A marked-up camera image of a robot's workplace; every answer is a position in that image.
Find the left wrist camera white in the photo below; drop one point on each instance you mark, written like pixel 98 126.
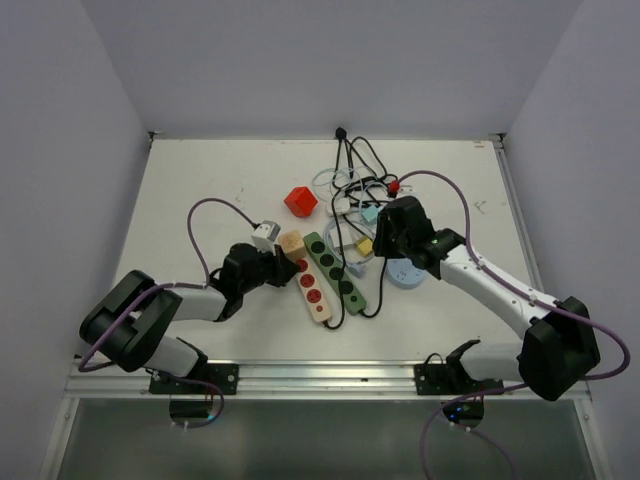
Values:
pixel 264 236

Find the aluminium rail table edge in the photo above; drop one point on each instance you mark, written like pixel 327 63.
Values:
pixel 272 380

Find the round light blue socket hub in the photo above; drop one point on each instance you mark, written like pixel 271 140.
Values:
pixel 403 274

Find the yellow USB charger cube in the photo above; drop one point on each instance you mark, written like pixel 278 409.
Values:
pixel 364 246

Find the green power strip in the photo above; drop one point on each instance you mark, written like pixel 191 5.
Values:
pixel 332 268

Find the beige wooden cube adapter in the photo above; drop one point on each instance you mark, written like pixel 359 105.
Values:
pixel 292 245

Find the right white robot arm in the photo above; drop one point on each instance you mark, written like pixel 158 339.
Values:
pixel 555 350

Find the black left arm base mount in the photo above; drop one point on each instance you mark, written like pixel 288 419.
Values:
pixel 200 379

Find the beige power strip red sockets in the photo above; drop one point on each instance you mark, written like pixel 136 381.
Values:
pixel 315 299

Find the red cube adapter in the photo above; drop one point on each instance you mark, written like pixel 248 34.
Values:
pixel 301 201

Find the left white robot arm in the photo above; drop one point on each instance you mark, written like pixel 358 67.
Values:
pixel 128 328

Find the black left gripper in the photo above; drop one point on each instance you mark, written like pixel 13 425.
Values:
pixel 283 268

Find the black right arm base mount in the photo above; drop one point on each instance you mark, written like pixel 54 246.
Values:
pixel 437 376

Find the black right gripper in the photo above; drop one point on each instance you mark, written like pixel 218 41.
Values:
pixel 380 245

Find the light teal charger green strip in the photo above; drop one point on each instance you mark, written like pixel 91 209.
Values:
pixel 370 215

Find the light blue round plug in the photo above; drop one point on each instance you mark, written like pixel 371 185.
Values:
pixel 357 270

